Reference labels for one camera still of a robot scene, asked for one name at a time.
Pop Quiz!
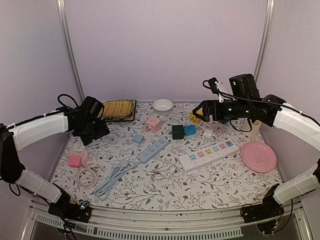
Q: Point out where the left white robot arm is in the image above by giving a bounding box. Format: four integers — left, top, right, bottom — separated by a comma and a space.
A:
0, 96, 110, 217

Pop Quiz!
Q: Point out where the white long power strip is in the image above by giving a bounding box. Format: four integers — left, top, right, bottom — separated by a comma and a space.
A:
178, 139, 240, 173

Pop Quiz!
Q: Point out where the dark blue cube socket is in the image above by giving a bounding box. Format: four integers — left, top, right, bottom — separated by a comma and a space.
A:
219, 119, 230, 124

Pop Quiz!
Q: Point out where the black and tan mat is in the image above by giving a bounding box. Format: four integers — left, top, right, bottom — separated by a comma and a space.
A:
98, 99, 137, 122

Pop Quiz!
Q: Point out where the front aluminium rail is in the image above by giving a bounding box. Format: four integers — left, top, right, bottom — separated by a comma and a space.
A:
21, 198, 313, 240

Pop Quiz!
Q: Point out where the pink round power strip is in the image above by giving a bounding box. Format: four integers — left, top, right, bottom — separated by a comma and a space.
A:
69, 148, 89, 164

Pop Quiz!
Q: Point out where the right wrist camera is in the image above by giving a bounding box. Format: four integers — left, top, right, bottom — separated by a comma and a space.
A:
208, 77, 225, 103

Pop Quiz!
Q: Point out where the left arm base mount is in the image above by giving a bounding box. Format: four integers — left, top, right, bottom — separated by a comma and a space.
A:
48, 198, 92, 223

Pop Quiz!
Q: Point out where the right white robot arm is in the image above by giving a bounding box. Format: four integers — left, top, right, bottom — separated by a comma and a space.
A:
192, 73, 320, 218

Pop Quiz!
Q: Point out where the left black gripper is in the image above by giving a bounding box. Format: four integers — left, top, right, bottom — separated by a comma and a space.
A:
76, 118, 110, 146

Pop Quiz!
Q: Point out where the light blue coiled cable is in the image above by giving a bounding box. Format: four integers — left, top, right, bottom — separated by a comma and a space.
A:
93, 159, 141, 201

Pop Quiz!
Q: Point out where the pink plastic plate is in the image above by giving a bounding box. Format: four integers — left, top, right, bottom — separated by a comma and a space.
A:
240, 141, 277, 173

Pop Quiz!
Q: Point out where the white power strip cable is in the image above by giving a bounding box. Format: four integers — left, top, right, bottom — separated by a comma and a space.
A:
149, 162, 183, 181

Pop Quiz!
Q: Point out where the light blue cube adapter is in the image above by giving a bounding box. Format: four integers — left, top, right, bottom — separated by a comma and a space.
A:
183, 125, 197, 137

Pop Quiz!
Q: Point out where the small white charger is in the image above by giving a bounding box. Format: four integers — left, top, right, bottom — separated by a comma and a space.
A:
203, 129, 213, 138

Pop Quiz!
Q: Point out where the pink cube plug adapter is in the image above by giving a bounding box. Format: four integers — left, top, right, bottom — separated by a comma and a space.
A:
146, 117, 161, 134

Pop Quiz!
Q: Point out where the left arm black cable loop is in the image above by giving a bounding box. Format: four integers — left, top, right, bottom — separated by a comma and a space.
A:
57, 93, 81, 111

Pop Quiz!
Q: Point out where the aluminium frame post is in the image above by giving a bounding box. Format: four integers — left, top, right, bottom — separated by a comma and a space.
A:
56, 0, 85, 101
253, 0, 275, 84

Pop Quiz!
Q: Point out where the cream plastic cup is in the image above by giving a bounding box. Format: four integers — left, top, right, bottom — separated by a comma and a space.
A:
242, 119, 261, 137

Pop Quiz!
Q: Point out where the white ceramic bowl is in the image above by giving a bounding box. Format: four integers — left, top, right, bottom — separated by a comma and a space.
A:
152, 99, 173, 112

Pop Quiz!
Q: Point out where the right aluminium frame post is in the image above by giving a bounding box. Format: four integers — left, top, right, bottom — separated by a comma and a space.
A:
253, 0, 275, 84

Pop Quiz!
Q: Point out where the left aluminium frame post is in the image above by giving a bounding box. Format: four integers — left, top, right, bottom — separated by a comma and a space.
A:
56, 0, 85, 101

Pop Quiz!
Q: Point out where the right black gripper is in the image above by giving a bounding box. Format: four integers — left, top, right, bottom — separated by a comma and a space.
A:
193, 98, 251, 122

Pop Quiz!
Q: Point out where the pink square plug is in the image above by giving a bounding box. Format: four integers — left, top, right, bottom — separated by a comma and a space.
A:
67, 155, 82, 168

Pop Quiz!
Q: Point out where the pink coiled cable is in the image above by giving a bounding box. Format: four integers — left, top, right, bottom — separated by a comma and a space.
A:
75, 162, 101, 188

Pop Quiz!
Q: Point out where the white plug adapter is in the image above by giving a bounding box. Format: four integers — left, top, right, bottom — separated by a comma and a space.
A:
73, 142, 86, 152

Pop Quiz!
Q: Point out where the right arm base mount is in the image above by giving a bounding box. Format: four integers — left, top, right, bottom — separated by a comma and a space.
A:
240, 197, 285, 235

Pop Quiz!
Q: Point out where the light blue charger plug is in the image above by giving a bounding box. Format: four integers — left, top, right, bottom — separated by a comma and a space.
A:
132, 134, 144, 144

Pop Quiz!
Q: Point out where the dark green cube socket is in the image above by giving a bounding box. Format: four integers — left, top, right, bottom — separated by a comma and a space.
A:
171, 125, 185, 140

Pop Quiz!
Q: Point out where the yellow cube plug adapter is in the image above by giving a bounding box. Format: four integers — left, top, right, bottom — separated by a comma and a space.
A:
189, 112, 202, 124

